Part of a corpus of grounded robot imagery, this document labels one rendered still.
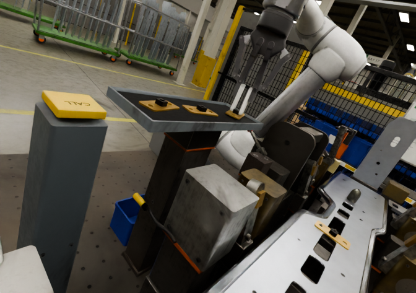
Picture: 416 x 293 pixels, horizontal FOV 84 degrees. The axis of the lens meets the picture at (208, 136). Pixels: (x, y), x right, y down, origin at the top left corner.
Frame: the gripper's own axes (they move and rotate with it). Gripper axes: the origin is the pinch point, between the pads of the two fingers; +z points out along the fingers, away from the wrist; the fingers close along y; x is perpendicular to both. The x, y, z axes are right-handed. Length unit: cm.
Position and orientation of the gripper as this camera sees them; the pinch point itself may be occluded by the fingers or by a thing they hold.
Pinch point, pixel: (241, 99)
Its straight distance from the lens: 59.5
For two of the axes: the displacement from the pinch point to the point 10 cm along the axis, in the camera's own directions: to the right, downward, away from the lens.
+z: -3.6, 8.7, 3.3
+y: 8.8, 4.4, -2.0
